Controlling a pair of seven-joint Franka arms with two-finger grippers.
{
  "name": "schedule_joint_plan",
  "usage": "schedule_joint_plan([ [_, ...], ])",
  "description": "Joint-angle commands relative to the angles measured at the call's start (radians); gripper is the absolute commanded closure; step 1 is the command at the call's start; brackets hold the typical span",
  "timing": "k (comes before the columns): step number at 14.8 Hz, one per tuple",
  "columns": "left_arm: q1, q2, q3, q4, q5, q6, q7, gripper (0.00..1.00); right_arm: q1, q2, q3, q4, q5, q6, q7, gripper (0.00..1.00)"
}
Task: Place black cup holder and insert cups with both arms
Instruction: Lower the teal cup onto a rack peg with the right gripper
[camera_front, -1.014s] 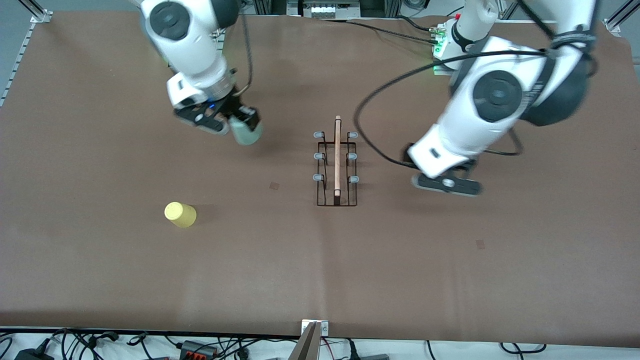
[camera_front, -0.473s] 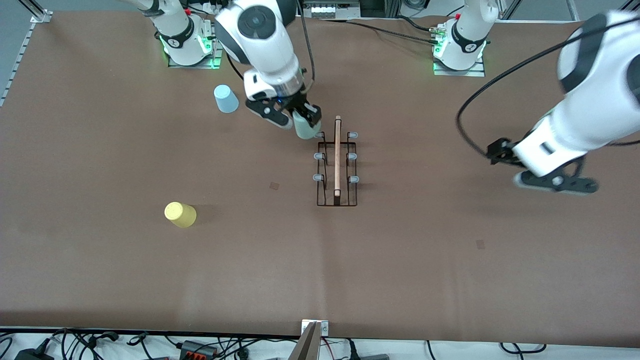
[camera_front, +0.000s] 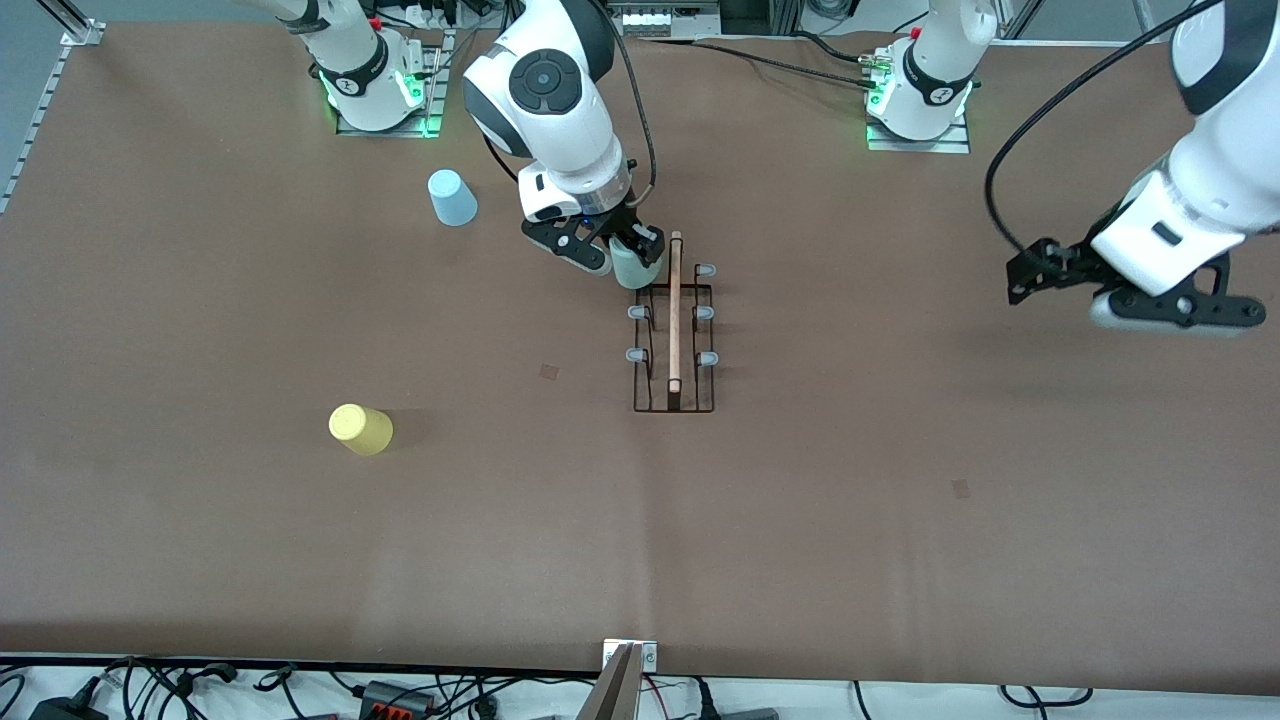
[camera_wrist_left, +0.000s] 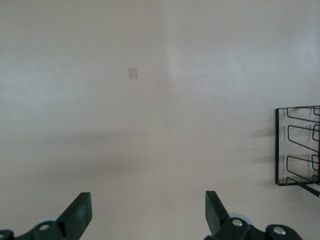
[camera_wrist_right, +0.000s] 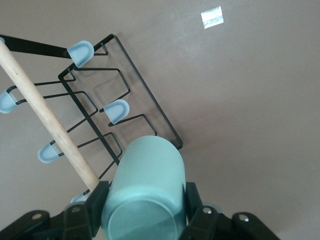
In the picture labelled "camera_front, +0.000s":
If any pale green plastic cup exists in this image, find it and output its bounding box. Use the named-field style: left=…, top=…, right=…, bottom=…
left=610, top=238, right=663, bottom=292

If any black wire cup holder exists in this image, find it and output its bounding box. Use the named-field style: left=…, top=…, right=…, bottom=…
left=626, top=231, right=720, bottom=415

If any yellow plastic cup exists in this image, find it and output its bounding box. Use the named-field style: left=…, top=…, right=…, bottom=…
left=328, top=403, right=394, bottom=458

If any light blue plastic cup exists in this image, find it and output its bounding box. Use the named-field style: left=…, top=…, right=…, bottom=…
left=427, top=169, right=479, bottom=228

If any white power strip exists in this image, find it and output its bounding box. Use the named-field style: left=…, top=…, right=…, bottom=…
left=612, top=0, right=721, bottom=37

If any brown table mat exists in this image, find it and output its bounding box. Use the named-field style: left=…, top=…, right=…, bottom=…
left=0, top=20, right=1280, bottom=697

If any aluminium extrusion bar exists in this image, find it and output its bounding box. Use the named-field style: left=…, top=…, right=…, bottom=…
left=575, top=642, right=646, bottom=720

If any black orange connector box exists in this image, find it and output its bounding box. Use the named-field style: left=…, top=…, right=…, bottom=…
left=360, top=680, right=438, bottom=717

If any black power adapter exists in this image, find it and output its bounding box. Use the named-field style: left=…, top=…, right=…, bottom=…
left=28, top=695, right=109, bottom=720

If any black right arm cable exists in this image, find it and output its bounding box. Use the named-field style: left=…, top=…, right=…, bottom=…
left=590, top=0, right=659, bottom=211

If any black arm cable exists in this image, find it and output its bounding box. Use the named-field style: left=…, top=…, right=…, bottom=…
left=590, top=0, right=659, bottom=211
left=984, top=0, right=1227, bottom=263

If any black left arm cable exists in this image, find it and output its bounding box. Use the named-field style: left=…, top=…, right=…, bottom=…
left=984, top=0, right=1227, bottom=263

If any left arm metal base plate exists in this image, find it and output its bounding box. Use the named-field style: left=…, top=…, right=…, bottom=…
left=866, top=118, right=972, bottom=155

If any long black table cable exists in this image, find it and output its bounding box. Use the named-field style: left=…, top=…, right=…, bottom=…
left=640, top=36, right=881, bottom=91

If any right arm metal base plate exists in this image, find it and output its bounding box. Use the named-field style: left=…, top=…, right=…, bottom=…
left=335, top=28, right=448, bottom=139

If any short black table cable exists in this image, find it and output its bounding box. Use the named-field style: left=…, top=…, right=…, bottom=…
left=790, top=30, right=881, bottom=67

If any black looped floor cable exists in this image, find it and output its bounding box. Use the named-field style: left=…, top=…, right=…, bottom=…
left=1000, top=684, right=1097, bottom=711

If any small metal bracket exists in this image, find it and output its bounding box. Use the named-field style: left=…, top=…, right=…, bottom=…
left=603, top=640, right=659, bottom=673

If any black plug with cable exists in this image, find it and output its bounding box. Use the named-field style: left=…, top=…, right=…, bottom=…
left=690, top=678, right=781, bottom=720

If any aluminium side rail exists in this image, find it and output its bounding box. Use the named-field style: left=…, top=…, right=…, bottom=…
left=0, top=20, right=106, bottom=216

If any tangled black cable bundle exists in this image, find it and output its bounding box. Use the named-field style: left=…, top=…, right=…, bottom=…
left=0, top=656, right=601, bottom=720

